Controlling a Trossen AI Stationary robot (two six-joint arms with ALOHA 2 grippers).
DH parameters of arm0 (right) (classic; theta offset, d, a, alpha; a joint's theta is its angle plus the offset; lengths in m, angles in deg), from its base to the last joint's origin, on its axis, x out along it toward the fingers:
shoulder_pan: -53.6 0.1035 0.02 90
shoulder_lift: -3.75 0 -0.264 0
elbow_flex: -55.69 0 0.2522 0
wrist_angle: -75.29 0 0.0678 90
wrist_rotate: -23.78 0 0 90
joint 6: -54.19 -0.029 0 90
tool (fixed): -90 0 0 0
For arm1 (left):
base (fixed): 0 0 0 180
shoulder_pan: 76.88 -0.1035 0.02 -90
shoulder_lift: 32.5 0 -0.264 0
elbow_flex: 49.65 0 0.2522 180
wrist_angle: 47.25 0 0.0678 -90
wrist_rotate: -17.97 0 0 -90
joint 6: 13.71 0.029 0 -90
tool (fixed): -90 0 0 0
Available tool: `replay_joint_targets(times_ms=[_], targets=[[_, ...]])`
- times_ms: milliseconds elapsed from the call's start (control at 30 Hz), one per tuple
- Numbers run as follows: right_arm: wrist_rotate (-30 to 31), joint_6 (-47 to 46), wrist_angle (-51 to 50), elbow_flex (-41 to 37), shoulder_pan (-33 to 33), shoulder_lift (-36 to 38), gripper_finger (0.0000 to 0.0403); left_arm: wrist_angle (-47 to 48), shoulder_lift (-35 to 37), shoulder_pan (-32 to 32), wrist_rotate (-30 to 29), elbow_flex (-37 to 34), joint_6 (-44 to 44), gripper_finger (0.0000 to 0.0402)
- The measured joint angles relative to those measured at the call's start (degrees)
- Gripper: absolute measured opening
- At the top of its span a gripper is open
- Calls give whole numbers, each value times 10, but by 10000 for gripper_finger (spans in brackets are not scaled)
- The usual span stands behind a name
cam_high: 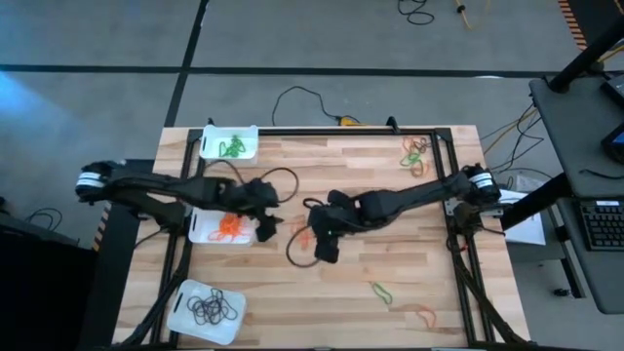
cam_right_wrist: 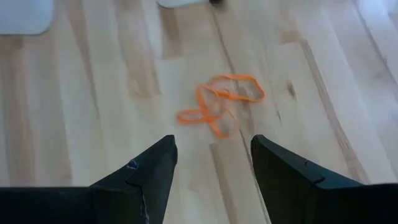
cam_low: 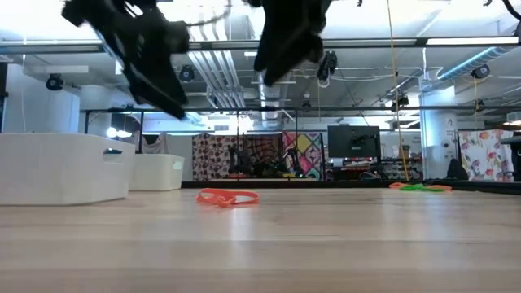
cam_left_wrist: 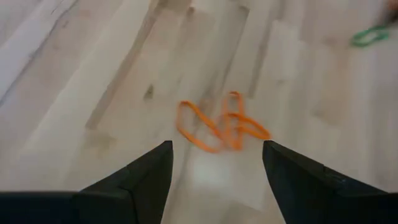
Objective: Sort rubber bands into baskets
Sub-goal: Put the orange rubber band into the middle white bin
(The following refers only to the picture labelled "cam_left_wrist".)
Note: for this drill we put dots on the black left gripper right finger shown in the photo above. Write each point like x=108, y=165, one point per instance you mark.
x=326, y=202

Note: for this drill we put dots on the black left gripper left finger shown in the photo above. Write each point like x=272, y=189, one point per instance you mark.
x=109, y=205

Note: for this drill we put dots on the green rubber band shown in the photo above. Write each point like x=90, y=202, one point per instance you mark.
x=354, y=41

